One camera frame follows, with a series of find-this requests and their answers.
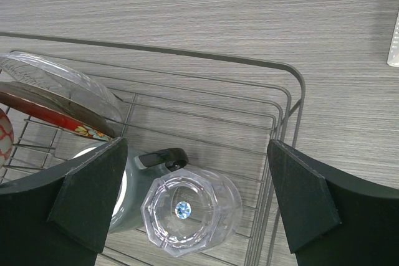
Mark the clear glass plate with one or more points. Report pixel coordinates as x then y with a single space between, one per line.
35 70

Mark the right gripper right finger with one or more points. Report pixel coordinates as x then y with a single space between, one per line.
331 217

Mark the grey ceramic mug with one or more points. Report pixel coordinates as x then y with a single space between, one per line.
141 169

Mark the black wire dish rack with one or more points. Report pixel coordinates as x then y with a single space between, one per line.
222 109

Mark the red floral plate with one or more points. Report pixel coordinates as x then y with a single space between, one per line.
56 110

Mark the clear glass tumbler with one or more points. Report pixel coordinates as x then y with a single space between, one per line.
191 211

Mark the blue patterned bowl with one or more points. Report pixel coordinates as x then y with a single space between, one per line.
6 138

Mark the white file organizer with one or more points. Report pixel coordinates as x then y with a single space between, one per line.
393 55

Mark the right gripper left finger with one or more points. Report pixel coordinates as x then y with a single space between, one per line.
61 215

